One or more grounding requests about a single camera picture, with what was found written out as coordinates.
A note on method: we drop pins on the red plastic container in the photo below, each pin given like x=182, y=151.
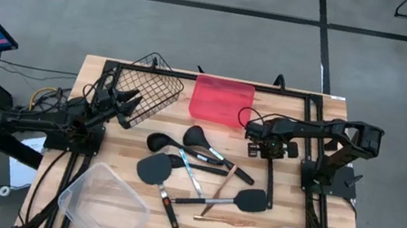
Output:
x=222, y=100

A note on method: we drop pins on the black spatula steel neck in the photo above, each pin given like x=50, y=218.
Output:
x=251, y=200

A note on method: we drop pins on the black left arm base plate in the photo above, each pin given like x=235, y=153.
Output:
x=57, y=143

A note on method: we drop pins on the wooden spatula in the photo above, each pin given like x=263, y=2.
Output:
x=225, y=219

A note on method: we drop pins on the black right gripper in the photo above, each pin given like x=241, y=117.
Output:
x=271, y=140

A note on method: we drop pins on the white paper sheet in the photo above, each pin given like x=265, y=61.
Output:
x=21, y=174

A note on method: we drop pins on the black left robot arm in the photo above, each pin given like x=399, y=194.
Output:
x=41, y=118

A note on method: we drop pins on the white tape roll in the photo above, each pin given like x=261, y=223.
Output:
x=4, y=191

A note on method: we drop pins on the clear plastic container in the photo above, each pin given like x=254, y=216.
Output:
x=105, y=205

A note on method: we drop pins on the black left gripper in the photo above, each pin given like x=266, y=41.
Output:
x=107, y=105

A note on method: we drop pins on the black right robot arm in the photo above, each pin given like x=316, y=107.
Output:
x=329, y=129

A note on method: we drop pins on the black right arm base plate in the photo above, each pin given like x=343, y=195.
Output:
x=344, y=189

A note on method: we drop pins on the silver butter knife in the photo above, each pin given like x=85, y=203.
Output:
x=190, y=172

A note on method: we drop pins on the rose gold tongs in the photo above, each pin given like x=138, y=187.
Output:
x=220, y=189

